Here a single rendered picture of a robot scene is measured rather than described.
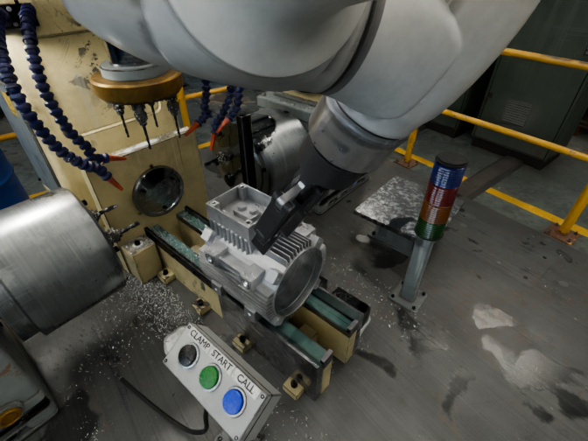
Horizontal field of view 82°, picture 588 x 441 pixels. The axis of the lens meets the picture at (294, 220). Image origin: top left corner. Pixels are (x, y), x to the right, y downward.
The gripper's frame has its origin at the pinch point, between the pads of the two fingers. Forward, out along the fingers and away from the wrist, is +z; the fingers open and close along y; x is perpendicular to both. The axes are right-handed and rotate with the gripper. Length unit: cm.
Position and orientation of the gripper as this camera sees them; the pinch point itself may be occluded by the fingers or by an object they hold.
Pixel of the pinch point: (277, 229)
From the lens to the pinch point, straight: 52.2
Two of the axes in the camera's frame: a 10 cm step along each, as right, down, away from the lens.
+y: -6.5, 4.7, -5.9
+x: 6.6, 7.4, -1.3
